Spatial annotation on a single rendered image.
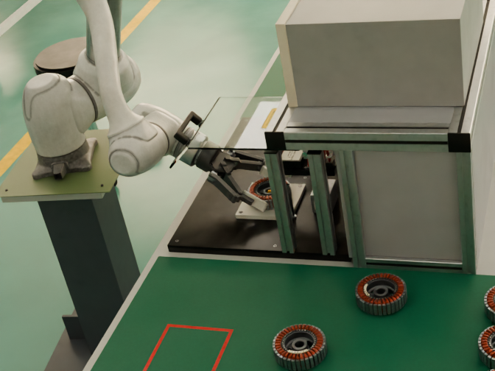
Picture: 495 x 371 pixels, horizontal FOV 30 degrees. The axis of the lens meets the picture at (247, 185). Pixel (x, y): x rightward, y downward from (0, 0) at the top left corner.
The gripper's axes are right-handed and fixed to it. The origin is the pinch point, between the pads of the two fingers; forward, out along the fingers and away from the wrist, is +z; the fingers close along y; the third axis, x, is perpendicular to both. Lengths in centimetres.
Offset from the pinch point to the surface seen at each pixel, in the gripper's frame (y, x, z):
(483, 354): -42, -29, 57
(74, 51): 121, 95, -118
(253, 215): -7.6, 2.9, -0.3
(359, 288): -29.6, -15.2, 30.8
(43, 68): 104, 98, -123
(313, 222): -6.1, -3.8, 14.0
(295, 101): -9.0, -36.2, -2.2
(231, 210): -5.3, 7.6, -6.1
